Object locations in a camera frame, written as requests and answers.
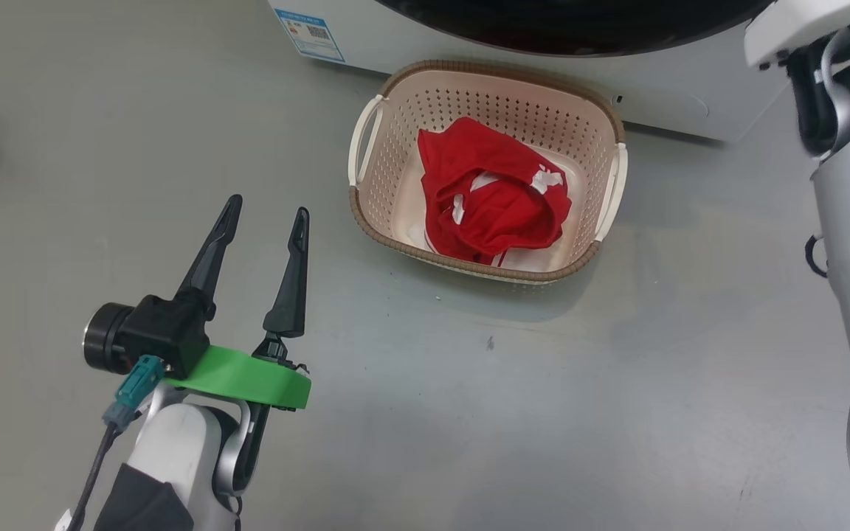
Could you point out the round black glass washer door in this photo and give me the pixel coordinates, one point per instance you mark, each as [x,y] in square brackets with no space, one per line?
[580,26]

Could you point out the white front-load washing machine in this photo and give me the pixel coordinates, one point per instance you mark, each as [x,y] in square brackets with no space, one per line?
[690,81]

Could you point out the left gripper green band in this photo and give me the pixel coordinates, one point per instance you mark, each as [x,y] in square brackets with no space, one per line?
[248,380]

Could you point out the red and white garment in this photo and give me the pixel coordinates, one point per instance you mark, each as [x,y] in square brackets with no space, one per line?
[491,199]

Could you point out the cream perforated basket brown rim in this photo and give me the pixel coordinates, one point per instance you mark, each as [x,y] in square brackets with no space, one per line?
[395,147]

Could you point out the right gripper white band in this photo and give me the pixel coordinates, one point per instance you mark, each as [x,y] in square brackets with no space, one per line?
[801,29]

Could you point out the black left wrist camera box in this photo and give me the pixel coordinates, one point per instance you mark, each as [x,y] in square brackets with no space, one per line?
[159,332]

